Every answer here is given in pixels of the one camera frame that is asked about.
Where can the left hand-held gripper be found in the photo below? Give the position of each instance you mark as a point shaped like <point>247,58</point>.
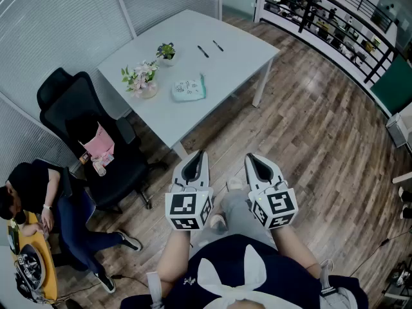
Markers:
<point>188,204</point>

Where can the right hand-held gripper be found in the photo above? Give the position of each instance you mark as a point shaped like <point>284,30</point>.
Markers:
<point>277,204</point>

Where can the green patterned pencil pouch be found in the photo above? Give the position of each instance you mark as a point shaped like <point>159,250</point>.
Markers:
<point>188,90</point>

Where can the black pen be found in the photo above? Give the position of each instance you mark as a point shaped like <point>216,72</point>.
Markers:
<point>218,45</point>
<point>203,51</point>

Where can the person's right forearm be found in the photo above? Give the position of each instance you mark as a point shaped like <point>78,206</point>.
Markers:
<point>296,246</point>

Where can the person's left forearm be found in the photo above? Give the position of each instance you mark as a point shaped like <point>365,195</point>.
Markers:
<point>174,259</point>

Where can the white table leg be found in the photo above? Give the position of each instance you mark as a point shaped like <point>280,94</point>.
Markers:
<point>261,82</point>
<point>180,150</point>

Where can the person's light shoe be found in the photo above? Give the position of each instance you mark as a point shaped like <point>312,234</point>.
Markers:
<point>218,223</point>
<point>235,183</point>

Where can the pink snack packet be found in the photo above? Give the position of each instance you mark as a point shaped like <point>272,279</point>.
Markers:
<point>102,163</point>

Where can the pink paper bag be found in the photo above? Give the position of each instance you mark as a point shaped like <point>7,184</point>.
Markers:
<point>99,142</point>

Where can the person's navy top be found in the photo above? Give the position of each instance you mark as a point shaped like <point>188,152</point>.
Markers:
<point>283,275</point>

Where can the pink flowers in cream pot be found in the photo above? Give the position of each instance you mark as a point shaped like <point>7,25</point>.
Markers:
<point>143,79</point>

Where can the white hair bow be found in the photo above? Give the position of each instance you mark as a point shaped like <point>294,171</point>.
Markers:
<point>231,282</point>

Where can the small purple flower plant pot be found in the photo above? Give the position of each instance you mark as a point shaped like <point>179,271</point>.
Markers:
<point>166,52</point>

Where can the black office chair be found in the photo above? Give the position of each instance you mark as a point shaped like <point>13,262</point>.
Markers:
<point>74,101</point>

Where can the white box unit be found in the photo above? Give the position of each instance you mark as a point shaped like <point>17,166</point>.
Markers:
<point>397,129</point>

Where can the black metal railing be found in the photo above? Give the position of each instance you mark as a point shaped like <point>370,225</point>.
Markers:
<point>376,66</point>

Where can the green board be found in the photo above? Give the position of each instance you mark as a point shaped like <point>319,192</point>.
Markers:
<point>392,85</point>

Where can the yellow round table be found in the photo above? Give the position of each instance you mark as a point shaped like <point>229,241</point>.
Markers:
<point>45,259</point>

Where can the grey round basket of gear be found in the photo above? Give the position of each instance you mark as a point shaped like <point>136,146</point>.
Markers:
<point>29,269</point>

